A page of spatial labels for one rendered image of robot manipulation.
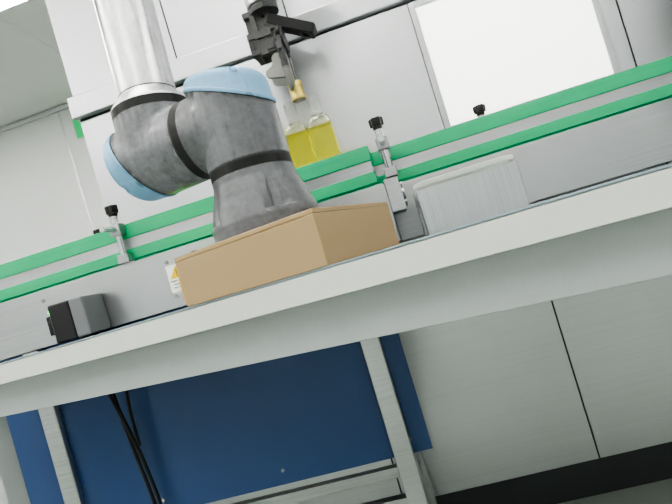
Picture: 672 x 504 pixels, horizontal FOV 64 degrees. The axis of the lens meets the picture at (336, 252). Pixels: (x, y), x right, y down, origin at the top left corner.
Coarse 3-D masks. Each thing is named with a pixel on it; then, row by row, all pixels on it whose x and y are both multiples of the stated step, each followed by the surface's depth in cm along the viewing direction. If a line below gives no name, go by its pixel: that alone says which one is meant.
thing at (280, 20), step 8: (272, 16) 126; (280, 16) 126; (280, 24) 126; (288, 24) 126; (296, 24) 126; (304, 24) 125; (312, 24) 125; (288, 32) 129; (296, 32) 128; (304, 32) 126; (312, 32) 126
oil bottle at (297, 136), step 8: (288, 128) 125; (296, 128) 125; (304, 128) 125; (288, 136) 125; (296, 136) 125; (304, 136) 125; (288, 144) 125; (296, 144) 125; (304, 144) 125; (296, 152) 125; (304, 152) 125; (312, 152) 125; (296, 160) 125; (304, 160) 125; (312, 160) 125
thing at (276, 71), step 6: (276, 54) 125; (276, 60) 125; (288, 60) 125; (276, 66) 125; (288, 66) 124; (270, 72) 125; (276, 72) 125; (282, 72) 125; (288, 72) 124; (270, 78) 125; (276, 78) 125; (288, 78) 124; (288, 84) 125
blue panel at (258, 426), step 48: (384, 336) 112; (192, 384) 118; (240, 384) 116; (288, 384) 115; (336, 384) 114; (96, 432) 121; (144, 432) 120; (192, 432) 118; (240, 432) 117; (288, 432) 115; (336, 432) 114; (384, 432) 113; (48, 480) 123; (96, 480) 121; (192, 480) 118; (240, 480) 117; (288, 480) 115
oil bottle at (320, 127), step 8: (312, 120) 124; (320, 120) 124; (328, 120) 124; (312, 128) 124; (320, 128) 124; (328, 128) 123; (312, 136) 124; (320, 136) 124; (328, 136) 123; (336, 136) 127; (312, 144) 124; (320, 144) 124; (328, 144) 124; (336, 144) 124; (320, 152) 124; (328, 152) 124; (336, 152) 123; (320, 160) 124
